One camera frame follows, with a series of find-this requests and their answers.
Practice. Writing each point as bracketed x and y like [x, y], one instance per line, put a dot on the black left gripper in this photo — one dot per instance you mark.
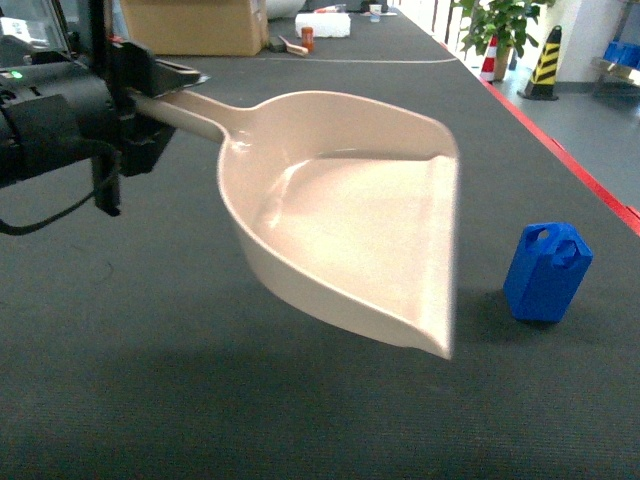
[128, 65]

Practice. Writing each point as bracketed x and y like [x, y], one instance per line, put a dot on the beige plastic dustpan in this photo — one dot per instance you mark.
[345, 207]

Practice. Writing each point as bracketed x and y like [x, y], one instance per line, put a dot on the blue plastic part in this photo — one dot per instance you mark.
[548, 266]

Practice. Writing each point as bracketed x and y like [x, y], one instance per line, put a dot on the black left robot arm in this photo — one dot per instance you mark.
[67, 82]

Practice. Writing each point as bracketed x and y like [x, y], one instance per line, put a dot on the steel shelf rack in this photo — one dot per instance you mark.
[617, 69]

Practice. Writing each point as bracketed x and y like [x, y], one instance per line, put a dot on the cardboard box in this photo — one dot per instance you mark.
[198, 27]

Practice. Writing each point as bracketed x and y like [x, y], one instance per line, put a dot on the wooden hand brush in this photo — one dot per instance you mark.
[294, 49]

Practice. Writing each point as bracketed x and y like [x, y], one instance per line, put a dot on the orange can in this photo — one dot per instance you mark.
[307, 38]

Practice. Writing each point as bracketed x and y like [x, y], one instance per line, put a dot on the white foam block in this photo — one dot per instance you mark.
[324, 25]

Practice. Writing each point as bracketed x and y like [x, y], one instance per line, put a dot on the paper cup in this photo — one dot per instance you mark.
[375, 12]

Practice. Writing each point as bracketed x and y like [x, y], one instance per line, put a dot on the red white traffic cone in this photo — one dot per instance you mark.
[487, 72]

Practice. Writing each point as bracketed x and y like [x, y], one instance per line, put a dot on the green potted plant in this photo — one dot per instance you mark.
[507, 20]

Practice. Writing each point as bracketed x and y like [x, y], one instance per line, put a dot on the yellow black traffic cone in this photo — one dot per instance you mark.
[541, 84]

